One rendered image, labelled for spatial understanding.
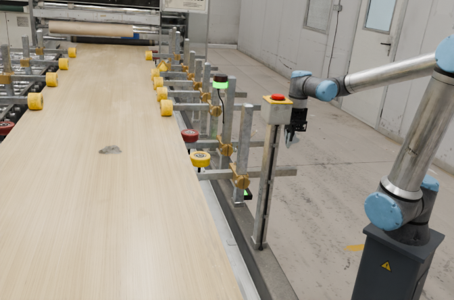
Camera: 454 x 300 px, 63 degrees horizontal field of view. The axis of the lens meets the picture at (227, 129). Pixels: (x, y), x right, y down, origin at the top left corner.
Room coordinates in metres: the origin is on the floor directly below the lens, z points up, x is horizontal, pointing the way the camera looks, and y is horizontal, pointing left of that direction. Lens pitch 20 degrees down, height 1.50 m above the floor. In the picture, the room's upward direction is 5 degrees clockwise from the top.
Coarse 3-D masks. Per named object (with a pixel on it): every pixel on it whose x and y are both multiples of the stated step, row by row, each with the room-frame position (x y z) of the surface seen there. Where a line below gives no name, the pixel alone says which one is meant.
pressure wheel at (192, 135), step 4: (184, 132) 1.54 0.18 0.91; (188, 132) 1.55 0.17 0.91; (192, 132) 1.56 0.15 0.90; (196, 132) 1.55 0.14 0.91; (184, 136) 1.52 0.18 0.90; (188, 136) 1.52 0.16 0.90; (192, 136) 1.52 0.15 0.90; (196, 136) 1.53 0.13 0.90; (184, 140) 1.52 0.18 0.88; (188, 140) 1.52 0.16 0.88; (192, 140) 1.52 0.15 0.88; (196, 140) 1.53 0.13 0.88; (188, 152) 1.55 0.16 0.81
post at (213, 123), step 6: (216, 90) 1.78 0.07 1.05; (216, 96) 1.78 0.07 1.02; (216, 102) 1.78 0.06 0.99; (210, 120) 1.80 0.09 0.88; (216, 120) 1.79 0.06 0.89; (210, 126) 1.79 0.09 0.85; (216, 126) 1.79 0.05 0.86; (210, 132) 1.78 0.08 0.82; (216, 132) 1.79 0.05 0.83; (210, 138) 1.78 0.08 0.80; (210, 150) 1.78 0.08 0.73
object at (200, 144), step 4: (200, 140) 1.58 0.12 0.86; (204, 140) 1.59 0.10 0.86; (208, 140) 1.59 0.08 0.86; (212, 140) 1.59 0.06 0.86; (216, 140) 1.60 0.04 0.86; (232, 140) 1.62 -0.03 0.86; (236, 140) 1.62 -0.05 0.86; (252, 140) 1.64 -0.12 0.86; (256, 140) 1.64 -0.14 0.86; (260, 140) 1.65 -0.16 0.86; (264, 140) 1.65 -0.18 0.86; (188, 144) 1.54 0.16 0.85; (192, 144) 1.54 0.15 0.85; (196, 144) 1.55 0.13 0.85; (200, 144) 1.55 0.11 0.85; (204, 144) 1.56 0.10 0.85; (208, 144) 1.56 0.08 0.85; (212, 144) 1.57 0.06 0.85; (216, 144) 1.57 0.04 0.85; (232, 144) 1.60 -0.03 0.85; (236, 144) 1.60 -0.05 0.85; (252, 144) 1.62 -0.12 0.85; (256, 144) 1.63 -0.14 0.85; (260, 144) 1.63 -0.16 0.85; (188, 148) 1.54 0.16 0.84; (192, 148) 1.54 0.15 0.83; (196, 148) 1.55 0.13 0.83; (200, 148) 1.55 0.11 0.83; (204, 148) 1.56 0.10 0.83; (208, 148) 1.57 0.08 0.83
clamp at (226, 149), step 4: (216, 136) 1.63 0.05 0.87; (220, 136) 1.62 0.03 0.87; (220, 140) 1.58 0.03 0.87; (220, 144) 1.55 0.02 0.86; (224, 144) 1.53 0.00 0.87; (228, 144) 1.54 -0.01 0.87; (220, 148) 1.54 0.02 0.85; (224, 148) 1.51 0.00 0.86; (228, 148) 1.52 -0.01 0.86; (232, 148) 1.53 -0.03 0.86; (220, 152) 1.54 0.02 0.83; (224, 152) 1.51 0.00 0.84; (228, 152) 1.52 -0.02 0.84; (232, 152) 1.53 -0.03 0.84
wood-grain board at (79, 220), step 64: (128, 64) 2.96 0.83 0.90; (64, 128) 1.48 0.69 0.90; (128, 128) 1.55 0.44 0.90; (0, 192) 0.95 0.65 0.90; (64, 192) 0.98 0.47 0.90; (128, 192) 1.01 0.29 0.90; (192, 192) 1.04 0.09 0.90; (0, 256) 0.68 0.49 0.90; (64, 256) 0.70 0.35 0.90; (128, 256) 0.72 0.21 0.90; (192, 256) 0.74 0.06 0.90
